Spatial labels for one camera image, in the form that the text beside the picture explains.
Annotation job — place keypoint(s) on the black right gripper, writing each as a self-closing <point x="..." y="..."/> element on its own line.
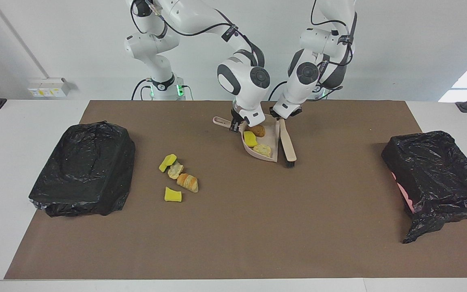
<point x="237" y="115"/>

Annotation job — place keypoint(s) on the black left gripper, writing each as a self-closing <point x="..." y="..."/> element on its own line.
<point x="297" y="112"/>

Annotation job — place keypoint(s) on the beige plastic dustpan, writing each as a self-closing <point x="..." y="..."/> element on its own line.
<point x="270" y="137"/>

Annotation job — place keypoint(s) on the yellow sponge wedge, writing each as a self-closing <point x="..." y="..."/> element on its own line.
<point x="250" y="139"/>

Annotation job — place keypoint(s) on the brown bread nugget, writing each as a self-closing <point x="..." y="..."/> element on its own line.
<point x="259" y="131"/>

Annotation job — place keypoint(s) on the beige hand brush black bristles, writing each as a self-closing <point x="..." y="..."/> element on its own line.
<point x="287" y="142"/>

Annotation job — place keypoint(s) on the pale yellow bread chunk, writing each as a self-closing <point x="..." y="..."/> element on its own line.
<point x="262" y="150"/>

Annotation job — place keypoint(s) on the orange striped croissant piece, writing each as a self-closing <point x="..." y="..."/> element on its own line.
<point x="188" y="182"/>

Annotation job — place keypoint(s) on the yellow sponge block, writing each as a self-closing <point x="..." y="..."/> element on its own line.
<point x="168" y="160"/>

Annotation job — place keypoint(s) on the pale bread piece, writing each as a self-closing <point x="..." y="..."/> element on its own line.
<point x="175" y="170"/>

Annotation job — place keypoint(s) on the thin yellow sponge piece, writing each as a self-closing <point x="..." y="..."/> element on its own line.
<point x="172" y="195"/>

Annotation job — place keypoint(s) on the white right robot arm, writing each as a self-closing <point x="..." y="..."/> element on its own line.
<point x="241" y="81"/>

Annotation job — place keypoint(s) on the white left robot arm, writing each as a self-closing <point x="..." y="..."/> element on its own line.
<point x="304" y="81"/>

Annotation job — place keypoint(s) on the black bag-covered bin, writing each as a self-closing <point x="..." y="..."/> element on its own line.
<point x="75" y="186"/>

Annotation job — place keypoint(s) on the black bag bin pink rim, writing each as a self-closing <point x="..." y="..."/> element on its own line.
<point x="440" y="174"/>

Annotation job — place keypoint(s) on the brown table mat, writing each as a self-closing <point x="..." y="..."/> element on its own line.
<point x="258" y="255"/>

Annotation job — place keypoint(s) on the white wall socket box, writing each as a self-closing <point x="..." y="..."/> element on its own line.
<point x="45" y="90"/>

